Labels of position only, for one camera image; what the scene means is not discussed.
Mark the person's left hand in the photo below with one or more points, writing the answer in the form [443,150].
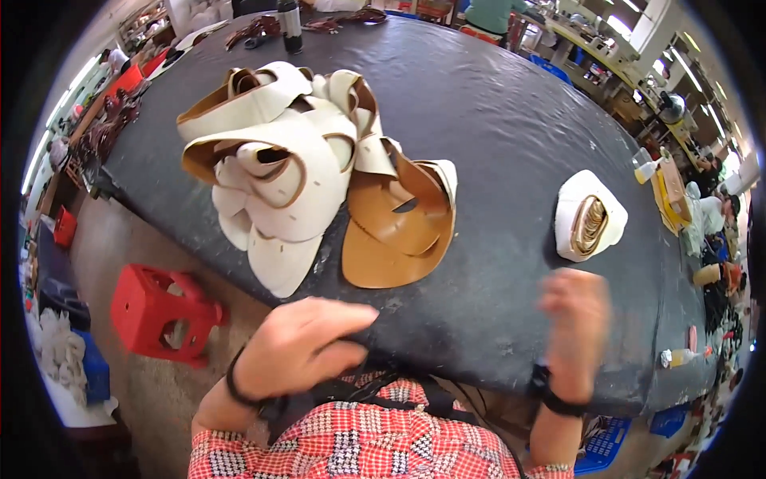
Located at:
[293,347]

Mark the person's right hand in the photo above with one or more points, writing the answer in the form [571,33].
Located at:
[574,341]

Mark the person's right fingers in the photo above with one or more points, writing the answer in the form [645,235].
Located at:
[574,293]

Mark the person's left fingers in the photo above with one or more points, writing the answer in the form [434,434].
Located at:
[350,317]

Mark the tan leather shoe upper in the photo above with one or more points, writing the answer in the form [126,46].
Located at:
[389,239]

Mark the black wrist band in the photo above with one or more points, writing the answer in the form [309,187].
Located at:
[559,406]
[236,389]

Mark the small yellow glue bottle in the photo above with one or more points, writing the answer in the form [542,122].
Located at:
[682,358]

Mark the person's body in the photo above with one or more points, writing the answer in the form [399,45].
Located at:
[365,443]

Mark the yellow wooden tray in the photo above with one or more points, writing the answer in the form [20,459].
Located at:
[673,194]

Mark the clear bottle with yellow liquid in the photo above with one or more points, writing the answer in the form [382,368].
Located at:
[645,169]

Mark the blue plastic basket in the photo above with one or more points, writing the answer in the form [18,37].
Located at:
[604,446]

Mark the pile of white leather uppers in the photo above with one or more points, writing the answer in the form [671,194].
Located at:
[287,173]

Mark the blue plastic bin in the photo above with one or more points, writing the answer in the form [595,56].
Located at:
[669,421]

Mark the red plastic stool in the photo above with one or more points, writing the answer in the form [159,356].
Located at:
[143,311]

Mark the shiny metal pot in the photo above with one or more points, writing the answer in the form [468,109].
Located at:
[671,108]

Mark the blue plastic crate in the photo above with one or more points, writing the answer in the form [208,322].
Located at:
[552,69]

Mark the long workbench with machines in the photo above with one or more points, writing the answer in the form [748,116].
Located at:
[598,48]

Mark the blue box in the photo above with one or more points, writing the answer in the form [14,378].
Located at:
[96,368]

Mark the heap of white fabric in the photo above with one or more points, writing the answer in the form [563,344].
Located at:
[60,353]

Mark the black and white bottle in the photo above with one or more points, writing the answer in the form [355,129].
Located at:
[291,27]

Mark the dark red leather piece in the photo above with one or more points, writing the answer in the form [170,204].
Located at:
[254,30]
[347,19]

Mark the red plastic crate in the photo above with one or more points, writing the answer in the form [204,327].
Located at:
[64,227]

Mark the workbench with dark red pieces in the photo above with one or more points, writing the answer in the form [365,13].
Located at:
[107,123]

